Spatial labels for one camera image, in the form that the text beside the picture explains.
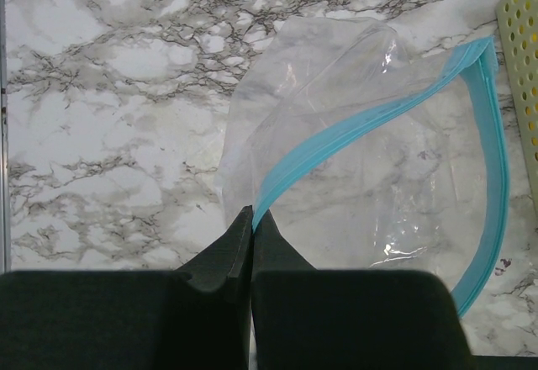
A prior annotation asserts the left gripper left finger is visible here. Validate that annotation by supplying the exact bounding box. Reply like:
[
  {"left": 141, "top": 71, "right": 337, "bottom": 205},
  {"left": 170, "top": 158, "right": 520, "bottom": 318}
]
[{"left": 1, "top": 207, "right": 253, "bottom": 369}]

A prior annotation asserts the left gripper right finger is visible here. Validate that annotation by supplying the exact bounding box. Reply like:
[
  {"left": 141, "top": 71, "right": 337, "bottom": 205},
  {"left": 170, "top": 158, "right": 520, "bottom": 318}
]
[{"left": 251, "top": 214, "right": 477, "bottom": 369}]

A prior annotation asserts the clear zip top bag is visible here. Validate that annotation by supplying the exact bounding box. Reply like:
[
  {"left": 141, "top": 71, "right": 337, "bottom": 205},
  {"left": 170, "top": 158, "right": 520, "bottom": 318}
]
[{"left": 215, "top": 17, "right": 509, "bottom": 315}]

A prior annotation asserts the pale green plastic basket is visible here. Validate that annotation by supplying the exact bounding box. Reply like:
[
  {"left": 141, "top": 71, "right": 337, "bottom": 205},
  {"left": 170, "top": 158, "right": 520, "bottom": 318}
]
[{"left": 494, "top": 0, "right": 538, "bottom": 211}]

